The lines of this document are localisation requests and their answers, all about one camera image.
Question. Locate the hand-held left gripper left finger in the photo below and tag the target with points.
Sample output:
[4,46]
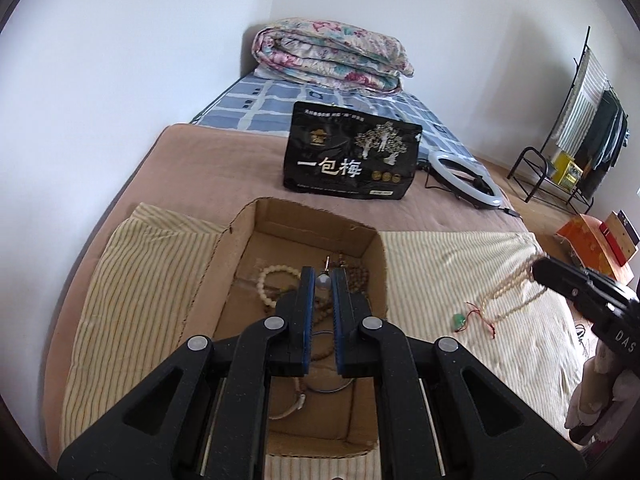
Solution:
[309,320]

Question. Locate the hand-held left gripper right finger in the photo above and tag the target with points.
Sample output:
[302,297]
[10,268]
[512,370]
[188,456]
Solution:
[336,320]

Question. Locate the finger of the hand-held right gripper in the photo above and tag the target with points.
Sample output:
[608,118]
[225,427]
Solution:
[590,276]
[570,287]

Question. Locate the small white bead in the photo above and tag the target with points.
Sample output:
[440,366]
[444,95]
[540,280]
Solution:
[322,282]

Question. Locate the cardboard box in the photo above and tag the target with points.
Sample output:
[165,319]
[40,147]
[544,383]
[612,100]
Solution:
[300,232]

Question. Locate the orange box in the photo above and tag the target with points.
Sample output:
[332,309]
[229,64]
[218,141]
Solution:
[585,240]

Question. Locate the red and tan box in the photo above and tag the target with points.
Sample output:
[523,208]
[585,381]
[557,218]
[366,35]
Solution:
[620,240]

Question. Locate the yellow box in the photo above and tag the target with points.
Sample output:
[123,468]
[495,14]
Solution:
[567,170]

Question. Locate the dark hanging clothes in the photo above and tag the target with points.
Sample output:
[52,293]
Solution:
[605,135]

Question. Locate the black snack bag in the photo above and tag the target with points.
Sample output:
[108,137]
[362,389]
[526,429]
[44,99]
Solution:
[340,160]

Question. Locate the yellow striped cloth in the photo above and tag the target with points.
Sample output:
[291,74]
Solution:
[150,285]

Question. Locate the striped hanging towel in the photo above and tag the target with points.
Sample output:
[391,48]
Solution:
[580,105]

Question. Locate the blue checked bedsheet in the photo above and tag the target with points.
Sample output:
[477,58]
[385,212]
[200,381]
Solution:
[250,105]

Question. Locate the black metal clothes rack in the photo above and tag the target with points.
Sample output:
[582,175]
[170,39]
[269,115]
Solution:
[587,35]

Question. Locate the folded floral quilt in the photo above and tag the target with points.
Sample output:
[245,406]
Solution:
[325,50]

